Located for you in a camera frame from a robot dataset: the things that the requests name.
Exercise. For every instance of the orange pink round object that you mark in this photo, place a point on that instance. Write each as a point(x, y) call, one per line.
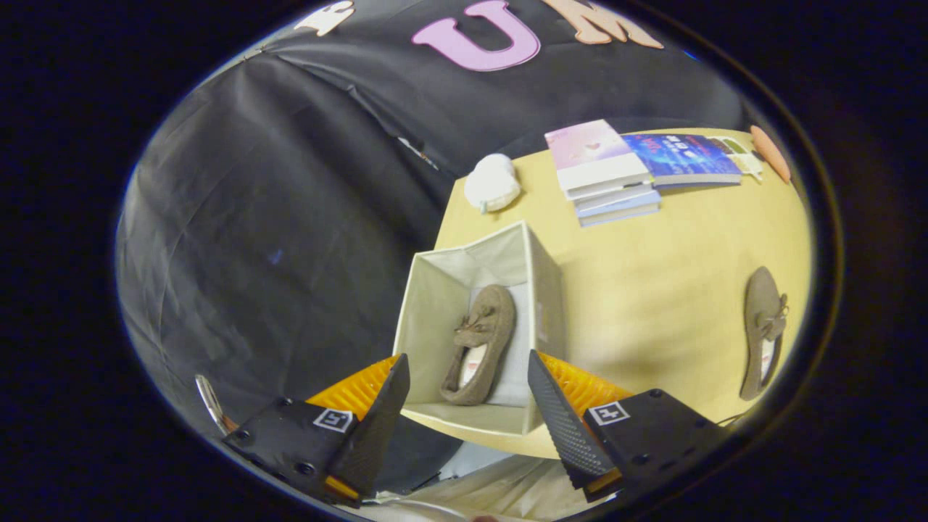
point(770, 152)

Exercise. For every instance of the brown moccasin shoe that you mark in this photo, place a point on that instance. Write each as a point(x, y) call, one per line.
point(496, 312)
point(757, 297)

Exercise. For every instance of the pale blue book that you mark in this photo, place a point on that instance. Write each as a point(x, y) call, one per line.
point(620, 216)
point(620, 201)

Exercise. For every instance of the white printed card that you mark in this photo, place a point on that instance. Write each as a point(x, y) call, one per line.
point(747, 165)

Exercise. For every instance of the pink cover book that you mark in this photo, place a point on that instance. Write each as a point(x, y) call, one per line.
point(580, 141)

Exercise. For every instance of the grey fabric storage box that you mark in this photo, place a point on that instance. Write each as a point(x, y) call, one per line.
point(435, 304)

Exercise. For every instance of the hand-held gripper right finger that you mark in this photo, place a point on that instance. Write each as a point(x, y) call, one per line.
point(562, 428)

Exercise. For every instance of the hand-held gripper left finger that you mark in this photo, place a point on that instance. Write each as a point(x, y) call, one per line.
point(377, 428)

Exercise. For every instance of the blue cover book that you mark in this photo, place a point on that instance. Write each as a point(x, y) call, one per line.
point(674, 156)

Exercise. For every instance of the black backdrop cloth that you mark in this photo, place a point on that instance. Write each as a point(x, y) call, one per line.
point(254, 254)

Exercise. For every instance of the white plush ball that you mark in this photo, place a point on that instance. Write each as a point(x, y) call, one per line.
point(491, 185)

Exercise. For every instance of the white cloth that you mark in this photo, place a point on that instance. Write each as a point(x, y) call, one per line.
point(507, 493)

